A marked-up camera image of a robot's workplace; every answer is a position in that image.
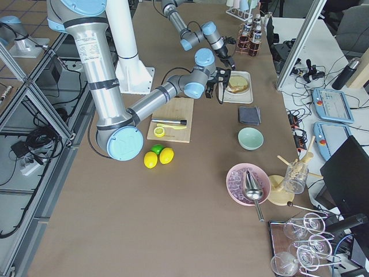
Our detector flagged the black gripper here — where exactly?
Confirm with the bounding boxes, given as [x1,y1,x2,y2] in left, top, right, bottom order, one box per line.
[215,46,236,70]
[205,67,232,99]

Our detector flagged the bread slice top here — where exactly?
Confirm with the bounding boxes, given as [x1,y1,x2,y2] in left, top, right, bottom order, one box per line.
[227,76,250,88]

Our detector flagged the bread slice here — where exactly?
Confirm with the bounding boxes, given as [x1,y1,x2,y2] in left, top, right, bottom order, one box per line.
[226,87,248,94]
[227,76,250,88]

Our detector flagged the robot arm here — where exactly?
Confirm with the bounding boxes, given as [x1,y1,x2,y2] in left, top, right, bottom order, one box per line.
[161,0,236,70]
[47,1,235,161]

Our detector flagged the cream rabbit serving tray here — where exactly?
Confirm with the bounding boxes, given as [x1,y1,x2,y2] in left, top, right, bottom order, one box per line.
[217,71,253,104]

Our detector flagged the wine glass rack tray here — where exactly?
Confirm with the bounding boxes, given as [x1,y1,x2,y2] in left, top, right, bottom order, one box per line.
[270,201,353,276]

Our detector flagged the tea bottle right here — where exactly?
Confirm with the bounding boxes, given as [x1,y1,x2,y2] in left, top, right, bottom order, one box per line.
[240,23,252,43]

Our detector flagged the tea bottle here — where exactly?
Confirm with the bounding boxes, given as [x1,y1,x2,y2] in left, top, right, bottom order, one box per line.
[253,13,261,29]
[240,23,252,43]
[248,25,262,57]

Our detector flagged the tea bottle front left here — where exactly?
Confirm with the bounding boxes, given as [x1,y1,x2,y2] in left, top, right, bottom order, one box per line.
[248,25,262,57]

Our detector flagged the grey folded cloth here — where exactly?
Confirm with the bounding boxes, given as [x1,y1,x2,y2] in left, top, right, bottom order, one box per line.
[238,106,261,125]

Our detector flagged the bamboo cutting board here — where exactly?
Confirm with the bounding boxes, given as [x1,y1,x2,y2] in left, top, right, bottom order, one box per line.
[146,98,194,143]

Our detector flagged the tea bottle back left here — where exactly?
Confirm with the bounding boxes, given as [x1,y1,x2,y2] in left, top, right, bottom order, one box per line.
[253,13,261,29]

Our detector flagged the mint green bowl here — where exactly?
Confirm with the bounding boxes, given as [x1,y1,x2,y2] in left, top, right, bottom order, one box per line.
[238,128,264,151]

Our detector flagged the yellow plastic knife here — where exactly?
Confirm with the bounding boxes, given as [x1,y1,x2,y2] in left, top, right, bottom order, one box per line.
[156,123,187,130]

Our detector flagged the lemon half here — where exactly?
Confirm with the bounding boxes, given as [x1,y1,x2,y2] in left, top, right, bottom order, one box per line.
[153,126,165,137]

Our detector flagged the whole lemon upper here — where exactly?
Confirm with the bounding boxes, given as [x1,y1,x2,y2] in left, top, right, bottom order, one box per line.
[159,147,175,164]

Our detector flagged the whole lemon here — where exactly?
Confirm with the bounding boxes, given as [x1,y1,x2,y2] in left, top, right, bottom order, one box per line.
[159,147,175,164]
[144,151,159,169]

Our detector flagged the green lime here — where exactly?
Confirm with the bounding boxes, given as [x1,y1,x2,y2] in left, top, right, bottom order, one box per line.
[150,144,165,155]

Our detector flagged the whole lemon lower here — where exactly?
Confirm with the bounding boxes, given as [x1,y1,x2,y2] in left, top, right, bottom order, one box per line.
[144,151,159,169]

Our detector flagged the pink bowl with ice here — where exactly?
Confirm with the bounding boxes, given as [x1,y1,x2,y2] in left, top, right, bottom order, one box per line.
[226,163,271,207]

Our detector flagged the blue teach pendant upper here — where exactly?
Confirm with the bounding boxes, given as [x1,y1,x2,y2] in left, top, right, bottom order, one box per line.
[312,88,355,123]

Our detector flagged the blue teach pendant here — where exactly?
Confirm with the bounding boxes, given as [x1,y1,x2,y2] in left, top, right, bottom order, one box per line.
[313,122,352,161]
[312,88,355,123]

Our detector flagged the metal ice scoop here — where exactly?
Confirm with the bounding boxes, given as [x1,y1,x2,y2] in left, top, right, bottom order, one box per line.
[243,170,265,222]

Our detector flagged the black thermos bottle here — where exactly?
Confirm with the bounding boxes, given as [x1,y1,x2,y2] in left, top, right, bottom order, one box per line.
[332,57,360,90]

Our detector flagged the clear glass on stand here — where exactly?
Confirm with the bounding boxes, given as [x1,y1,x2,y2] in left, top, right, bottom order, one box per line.
[282,162,308,194]

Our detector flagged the blue teach pendant lower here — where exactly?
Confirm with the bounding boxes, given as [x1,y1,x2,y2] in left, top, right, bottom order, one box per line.
[313,122,352,161]

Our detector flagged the wooden cup stand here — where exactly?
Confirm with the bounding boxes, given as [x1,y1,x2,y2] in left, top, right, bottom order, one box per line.
[268,136,323,205]

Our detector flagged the black monitor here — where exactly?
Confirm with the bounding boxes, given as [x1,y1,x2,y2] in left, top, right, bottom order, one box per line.
[319,135,369,220]

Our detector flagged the copper wire bottle rack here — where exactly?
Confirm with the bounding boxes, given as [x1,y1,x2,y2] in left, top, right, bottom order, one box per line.
[236,24,255,54]

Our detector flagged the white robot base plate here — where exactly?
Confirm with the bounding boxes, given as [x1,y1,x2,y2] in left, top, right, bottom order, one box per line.
[115,58,155,95]

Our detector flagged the aluminium frame post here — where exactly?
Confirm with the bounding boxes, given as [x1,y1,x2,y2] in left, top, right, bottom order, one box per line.
[276,0,326,91]

